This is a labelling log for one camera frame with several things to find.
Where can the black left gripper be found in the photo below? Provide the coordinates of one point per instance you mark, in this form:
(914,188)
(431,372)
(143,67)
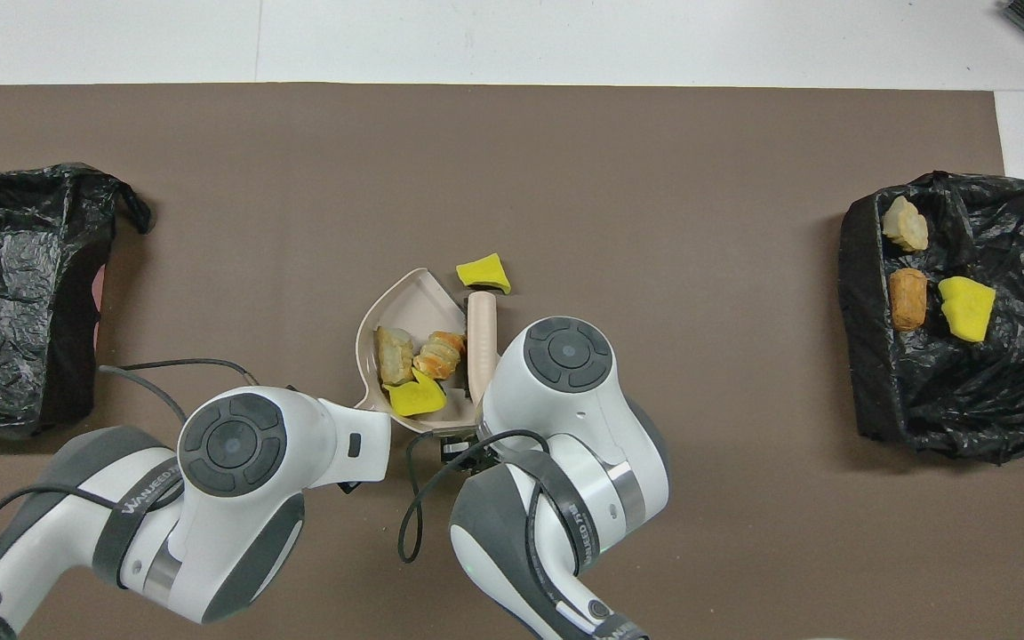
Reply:
(348,487)

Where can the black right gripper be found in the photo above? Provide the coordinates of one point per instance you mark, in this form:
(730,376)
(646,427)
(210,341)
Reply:
(460,444)

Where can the notched yellow sponge piece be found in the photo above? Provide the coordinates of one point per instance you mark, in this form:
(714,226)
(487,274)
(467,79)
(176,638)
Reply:
(417,397)

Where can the orange striped bread piece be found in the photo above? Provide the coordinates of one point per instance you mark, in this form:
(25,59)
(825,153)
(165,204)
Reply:
(439,354)

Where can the beige brush with black bristles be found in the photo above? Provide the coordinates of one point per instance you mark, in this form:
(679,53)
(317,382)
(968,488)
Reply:
(482,338)

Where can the beige plastic dustpan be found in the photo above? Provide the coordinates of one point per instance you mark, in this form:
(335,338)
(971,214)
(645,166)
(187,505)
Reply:
(423,307)

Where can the small yellow sponge piece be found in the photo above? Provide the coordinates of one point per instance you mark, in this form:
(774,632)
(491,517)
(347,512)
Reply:
(484,273)

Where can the brown oval bread roll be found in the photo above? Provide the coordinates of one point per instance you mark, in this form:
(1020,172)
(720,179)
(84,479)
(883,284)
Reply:
(908,300)

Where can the pale beige bread chunk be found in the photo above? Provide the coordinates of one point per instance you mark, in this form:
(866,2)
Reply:
(905,224)

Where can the yellow sponge chunk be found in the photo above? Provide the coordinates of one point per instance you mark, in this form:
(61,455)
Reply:
(967,309)

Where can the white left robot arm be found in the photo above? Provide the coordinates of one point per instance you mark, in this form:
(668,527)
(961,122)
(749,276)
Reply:
(236,444)

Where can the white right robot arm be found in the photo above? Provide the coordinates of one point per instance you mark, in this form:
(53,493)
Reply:
(565,356)

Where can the pink plastic bin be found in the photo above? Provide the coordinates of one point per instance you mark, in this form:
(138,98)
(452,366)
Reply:
(100,289)

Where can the black plastic trash bag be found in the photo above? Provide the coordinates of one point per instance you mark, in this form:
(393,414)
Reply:
(948,391)
(5,249)

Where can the brown paper table mat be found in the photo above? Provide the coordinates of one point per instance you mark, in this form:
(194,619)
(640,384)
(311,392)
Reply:
(512,133)

